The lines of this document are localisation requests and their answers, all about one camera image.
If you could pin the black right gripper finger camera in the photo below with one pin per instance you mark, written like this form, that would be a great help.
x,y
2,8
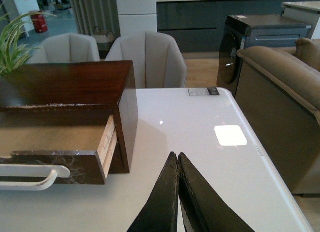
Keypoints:
x,y
202,208

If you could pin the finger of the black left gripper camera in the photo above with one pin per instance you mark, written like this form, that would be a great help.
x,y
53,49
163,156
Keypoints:
x,y
160,213

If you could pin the wooden drawer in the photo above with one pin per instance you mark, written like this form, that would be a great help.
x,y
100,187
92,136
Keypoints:
x,y
82,142

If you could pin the white drawer handle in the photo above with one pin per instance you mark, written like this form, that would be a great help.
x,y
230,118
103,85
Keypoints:
x,y
29,177

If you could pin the dark wooden drawer cabinet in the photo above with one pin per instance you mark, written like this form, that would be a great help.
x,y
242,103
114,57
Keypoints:
x,y
79,87

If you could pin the label sticker on table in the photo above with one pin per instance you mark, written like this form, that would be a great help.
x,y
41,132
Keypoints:
x,y
199,91

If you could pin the tan sofa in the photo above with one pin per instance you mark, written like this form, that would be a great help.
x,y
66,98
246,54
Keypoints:
x,y
279,94

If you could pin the beige armchair right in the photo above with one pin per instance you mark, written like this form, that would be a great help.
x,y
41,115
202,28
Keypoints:
x,y
157,59

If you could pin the beige armchair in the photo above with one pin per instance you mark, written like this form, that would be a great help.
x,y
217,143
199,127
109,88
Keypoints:
x,y
157,59
66,48

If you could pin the black washing machine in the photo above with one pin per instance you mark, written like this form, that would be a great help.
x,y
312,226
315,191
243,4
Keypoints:
x,y
243,31

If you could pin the dark grey counter cabinet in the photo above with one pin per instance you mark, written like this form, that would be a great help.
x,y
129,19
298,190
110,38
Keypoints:
x,y
198,25

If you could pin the beige armchair left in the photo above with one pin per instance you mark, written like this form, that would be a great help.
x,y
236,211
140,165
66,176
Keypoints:
x,y
66,48

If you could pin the white pillar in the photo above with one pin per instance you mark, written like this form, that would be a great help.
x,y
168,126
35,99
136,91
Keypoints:
x,y
137,16

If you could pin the spider plant green striped leaves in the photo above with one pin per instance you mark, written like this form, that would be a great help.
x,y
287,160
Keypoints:
x,y
13,54

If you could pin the red fire extinguisher box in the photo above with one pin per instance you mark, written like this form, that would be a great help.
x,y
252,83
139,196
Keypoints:
x,y
39,22

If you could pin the woven basket with handles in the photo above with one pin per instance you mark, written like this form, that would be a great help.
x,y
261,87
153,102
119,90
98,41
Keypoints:
x,y
104,39

